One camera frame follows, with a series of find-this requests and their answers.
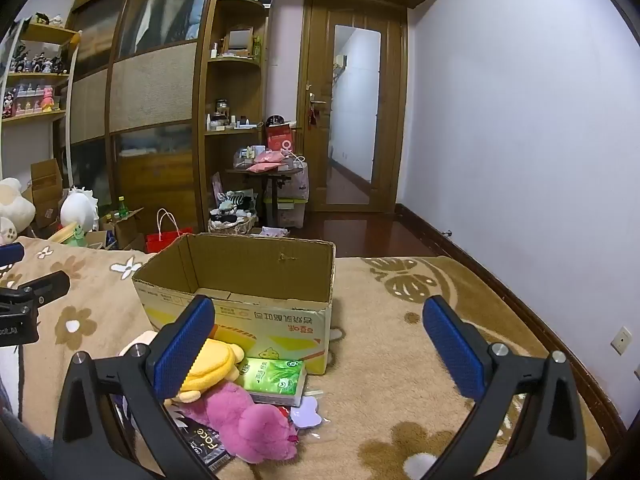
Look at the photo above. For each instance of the red gift bag white print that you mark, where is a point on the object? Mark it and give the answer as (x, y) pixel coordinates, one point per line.
(280, 137)

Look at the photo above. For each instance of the small picture frame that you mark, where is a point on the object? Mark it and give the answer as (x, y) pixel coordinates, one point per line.
(238, 40)

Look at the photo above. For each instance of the green tissue pack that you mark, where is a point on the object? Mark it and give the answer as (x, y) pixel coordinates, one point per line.
(272, 377)

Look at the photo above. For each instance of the cardboard box with bottles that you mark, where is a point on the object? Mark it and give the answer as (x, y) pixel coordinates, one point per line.
(122, 227)

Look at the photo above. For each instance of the wooden corner shelf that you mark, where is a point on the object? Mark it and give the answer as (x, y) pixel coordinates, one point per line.
(235, 62)

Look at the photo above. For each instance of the group of small figurines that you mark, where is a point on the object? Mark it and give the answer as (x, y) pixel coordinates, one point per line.
(35, 62)

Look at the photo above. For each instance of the yellow plush toy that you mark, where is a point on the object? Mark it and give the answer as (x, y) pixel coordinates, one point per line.
(212, 365)

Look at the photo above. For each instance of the wooden wardrobe with glass doors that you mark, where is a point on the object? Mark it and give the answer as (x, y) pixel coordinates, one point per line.
(150, 85)

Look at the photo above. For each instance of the small wooden side table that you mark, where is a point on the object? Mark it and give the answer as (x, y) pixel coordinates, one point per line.
(265, 172)

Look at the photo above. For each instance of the tall brown cardboard box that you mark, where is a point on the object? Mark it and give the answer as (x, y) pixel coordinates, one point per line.
(45, 190)

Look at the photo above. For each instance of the cardboard box yellow print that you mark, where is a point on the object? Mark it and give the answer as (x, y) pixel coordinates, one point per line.
(280, 270)

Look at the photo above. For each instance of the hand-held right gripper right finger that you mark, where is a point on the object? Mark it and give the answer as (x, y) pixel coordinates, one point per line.
(452, 355)

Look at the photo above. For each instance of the yellow wall shelf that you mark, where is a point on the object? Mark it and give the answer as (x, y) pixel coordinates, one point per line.
(40, 32)

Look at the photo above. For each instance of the basket of socks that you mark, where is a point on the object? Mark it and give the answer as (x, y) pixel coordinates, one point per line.
(232, 215)

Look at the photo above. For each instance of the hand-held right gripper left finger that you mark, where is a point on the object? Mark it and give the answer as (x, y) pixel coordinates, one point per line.
(182, 350)

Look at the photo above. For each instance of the white bear plush toy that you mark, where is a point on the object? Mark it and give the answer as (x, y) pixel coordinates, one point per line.
(10, 205)

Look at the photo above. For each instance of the pink plush toy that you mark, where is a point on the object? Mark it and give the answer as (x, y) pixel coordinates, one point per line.
(250, 420)

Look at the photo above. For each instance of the clear plastic storage bin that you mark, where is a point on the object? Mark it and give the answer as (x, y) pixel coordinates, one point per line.
(290, 195)

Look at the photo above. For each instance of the small clear zip bag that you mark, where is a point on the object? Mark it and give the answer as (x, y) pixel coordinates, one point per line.
(305, 412)

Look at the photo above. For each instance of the green bottle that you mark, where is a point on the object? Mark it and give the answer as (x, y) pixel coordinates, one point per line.
(121, 206)

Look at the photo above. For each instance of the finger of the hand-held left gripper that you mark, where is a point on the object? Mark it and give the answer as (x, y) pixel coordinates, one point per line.
(11, 254)
(47, 286)

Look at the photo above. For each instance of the pink pouch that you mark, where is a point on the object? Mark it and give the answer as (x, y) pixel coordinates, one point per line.
(267, 160)

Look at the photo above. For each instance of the white wall socket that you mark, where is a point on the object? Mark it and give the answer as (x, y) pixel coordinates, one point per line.
(621, 341)

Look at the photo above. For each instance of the white round plush toy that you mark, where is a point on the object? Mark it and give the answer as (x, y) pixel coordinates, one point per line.
(80, 210)

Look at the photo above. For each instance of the green frog toy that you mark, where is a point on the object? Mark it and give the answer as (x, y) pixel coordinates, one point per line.
(75, 234)

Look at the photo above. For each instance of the black tissue pack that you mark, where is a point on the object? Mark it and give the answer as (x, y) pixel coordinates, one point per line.
(202, 445)

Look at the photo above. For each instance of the wooden door with mirror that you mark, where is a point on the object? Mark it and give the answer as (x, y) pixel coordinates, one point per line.
(317, 160)

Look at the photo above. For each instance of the white curved pole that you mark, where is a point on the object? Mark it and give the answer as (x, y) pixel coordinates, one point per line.
(70, 100)

